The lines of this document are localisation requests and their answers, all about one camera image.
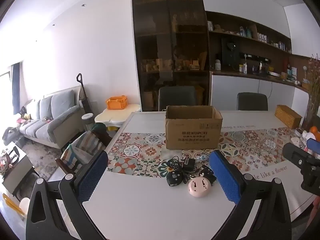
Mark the black wall water dispenser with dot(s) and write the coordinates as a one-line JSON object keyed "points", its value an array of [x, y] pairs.
{"points": [[230, 51]]}

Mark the chair with striped cloth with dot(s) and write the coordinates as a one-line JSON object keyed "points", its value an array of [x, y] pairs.
{"points": [[82, 150]]}

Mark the white counter cabinet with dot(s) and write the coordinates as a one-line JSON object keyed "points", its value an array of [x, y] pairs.
{"points": [[232, 92]]}

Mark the black charger plug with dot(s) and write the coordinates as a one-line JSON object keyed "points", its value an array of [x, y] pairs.
{"points": [[175, 179]]}

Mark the vase of dried flowers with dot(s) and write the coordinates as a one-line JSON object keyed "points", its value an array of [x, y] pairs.
{"points": [[312, 110]]}

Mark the tall dark glass cabinet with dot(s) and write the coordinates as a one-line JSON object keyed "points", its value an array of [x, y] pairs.
{"points": [[170, 42]]}

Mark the brown cardboard box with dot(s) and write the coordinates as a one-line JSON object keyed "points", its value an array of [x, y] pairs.
{"points": [[192, 135]]}

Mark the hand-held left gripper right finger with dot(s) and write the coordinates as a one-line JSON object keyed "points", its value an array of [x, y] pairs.
{"points": [[225, 180]]}

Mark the dark grey dining chair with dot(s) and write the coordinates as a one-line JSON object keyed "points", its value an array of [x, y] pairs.
{"points": [[252, 101], [176, 97]]}

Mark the dark coffee table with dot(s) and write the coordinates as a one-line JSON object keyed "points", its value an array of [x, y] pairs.
{"points": [[17, 170]]}

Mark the small white figurine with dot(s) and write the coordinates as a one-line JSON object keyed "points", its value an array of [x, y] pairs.
{"points": [[202, 158]]}

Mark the white jug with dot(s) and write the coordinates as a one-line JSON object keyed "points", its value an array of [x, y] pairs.
{"points": [[218, 65]]}

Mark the cream side table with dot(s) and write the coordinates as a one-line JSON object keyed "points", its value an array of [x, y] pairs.
{"points": [[117, 116]]}

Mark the orange plastic crate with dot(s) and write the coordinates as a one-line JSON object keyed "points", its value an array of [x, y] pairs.
{"points": [[116, 102]]}

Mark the woven rectangular basket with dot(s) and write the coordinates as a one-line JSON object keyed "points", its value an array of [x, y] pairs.
{"points": [[288, 116]]}

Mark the blue curtain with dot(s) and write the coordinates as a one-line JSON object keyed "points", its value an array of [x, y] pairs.
{"points": [[16, 85]]}

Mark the person's right forearm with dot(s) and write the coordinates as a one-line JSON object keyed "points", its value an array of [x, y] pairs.
{"points": [[316, 207]]}

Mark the pink round device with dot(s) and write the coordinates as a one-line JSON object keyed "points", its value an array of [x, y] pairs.
{"points": [[198, 187]]}

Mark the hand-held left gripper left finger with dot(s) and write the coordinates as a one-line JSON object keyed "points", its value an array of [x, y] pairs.
{"points": [[92, 177]]}

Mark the grey sofa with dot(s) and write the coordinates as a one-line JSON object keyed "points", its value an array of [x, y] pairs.
{"points": [[50, 122]]}

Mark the patterned floor rug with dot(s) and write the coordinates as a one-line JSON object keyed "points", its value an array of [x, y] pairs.
{"points": [[42, 160]]}

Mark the upright vacuum cleaner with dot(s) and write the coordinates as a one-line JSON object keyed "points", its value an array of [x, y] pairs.
{"points": [[83, 100]]}

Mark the black bag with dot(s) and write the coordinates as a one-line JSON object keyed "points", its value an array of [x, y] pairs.
{"points": [[10, 135]]}

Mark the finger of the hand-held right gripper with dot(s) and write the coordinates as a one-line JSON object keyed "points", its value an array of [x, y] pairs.
{"points": [[313, 145], [293, 151]]}

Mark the brown wall shelf unit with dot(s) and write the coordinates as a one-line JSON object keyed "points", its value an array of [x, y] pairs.
{"points": [[250, 47]]}

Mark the small black gadget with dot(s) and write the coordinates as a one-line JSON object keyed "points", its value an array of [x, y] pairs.
{"points": [[208, 173]]}

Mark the white sofa pillow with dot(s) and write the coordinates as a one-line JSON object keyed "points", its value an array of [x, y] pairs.
{"points": [[33, 108]]}

